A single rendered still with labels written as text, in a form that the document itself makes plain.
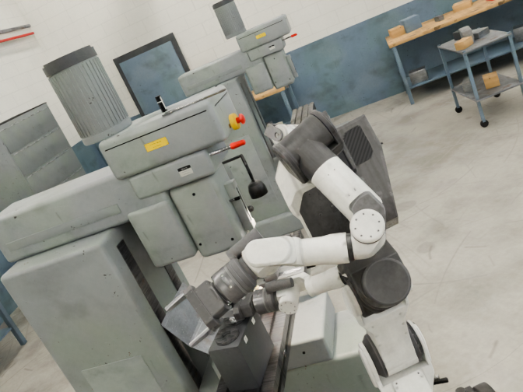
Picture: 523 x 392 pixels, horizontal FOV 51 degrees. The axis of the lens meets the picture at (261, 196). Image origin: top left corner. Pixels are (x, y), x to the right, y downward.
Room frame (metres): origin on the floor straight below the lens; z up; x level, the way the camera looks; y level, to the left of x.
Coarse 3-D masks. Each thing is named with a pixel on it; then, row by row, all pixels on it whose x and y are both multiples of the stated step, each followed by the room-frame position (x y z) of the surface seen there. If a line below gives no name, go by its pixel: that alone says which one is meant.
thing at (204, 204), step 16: (208, 176) 1.94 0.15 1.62; (224, 176) 2.05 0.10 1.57; (176, 192) 1.97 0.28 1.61; (192, 192) 1.95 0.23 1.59; (208, 192) 1.93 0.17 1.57; (224, 192) 1.98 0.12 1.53; (192, 208) 1.96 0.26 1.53; (208, 208) 1.94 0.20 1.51; (224, 208) 1.93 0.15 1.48; (192, 224) 1.97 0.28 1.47; (208, 224) 1.95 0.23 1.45; (224, 224) 1.93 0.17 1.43; (240, 224) 1.99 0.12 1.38; (208, 240) 1.96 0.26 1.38; (224, 240) 1.94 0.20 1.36; (208, 256) 1.98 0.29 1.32
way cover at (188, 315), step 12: (180, 288) 2.26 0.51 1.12; (168, 312) 2.09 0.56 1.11; (180, 312) 2.13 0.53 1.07; (192, 312) 2.17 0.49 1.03; (168, 324) 2.03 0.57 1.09; (180, 324) 2.06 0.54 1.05; (192, 324) 2.10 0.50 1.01; (204, 324) 2.13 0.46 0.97; (180, 336) 2.00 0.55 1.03; (192, 336) 2.04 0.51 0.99; (204, 348) 1.99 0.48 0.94
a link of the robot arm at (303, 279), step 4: (304, 272) 1.67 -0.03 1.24; (292, 276) 1.69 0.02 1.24; (296, 276) 1.68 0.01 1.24; (300, 276) 1.66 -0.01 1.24; (304, 276) 1.65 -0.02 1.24; (308, 276) 1.64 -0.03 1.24; (296, 280) 1.68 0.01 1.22; (300, 280) 1.67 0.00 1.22; (304, 280) 1.63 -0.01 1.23; (308, 280) 1.62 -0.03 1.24; (300, 284) 1.68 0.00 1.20; (304, 284) 1.67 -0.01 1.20; (308, 284) 1.61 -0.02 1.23; (300, 288) 1.68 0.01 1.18; (304, 288) 1.68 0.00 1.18; (308, 288) 1.60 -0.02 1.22; (312, 288) 1.59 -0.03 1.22; (308, 292) 1.60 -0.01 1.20; (312, 292) 1.60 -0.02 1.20; (312, 296) 1.61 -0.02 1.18
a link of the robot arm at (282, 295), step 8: (280, 280) 1.65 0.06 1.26; (288, 280) 1.64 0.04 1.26; (272, 288) 1.65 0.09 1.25; (280, 288) 1.64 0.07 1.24; (288, 288) 1.64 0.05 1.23; (296, 288) 1.66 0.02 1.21; (264, 296) 1.66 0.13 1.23; (272, 296) 1.65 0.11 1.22; (280, 296) 1.63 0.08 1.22; (288, 296) 1.61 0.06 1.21; (296, 296) 1.62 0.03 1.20; (272, 304) 1.64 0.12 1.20; (280, 304) 1.61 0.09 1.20; (288, 304) 1.60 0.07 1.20; (296, 304) 1.59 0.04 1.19; (288, 312) 1.61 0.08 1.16
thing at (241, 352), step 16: (224, 320) 1.74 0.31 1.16; (240, 320) 1.70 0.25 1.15; (256, 320) 1.74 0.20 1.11; (224, 336) 1.67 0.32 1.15; (240, 336) 1.62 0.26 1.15; (256, 336) 1.69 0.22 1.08; (224, 352) 1.60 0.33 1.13; (240, 352) 1.57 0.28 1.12; (256, 352) 1.65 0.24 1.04; (224, 368) 1.61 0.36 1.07; (240, 368) 1.58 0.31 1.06; (256, 368) 1.61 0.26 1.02; (240, 384) 1.60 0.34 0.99; (256, 384) 1.57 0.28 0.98
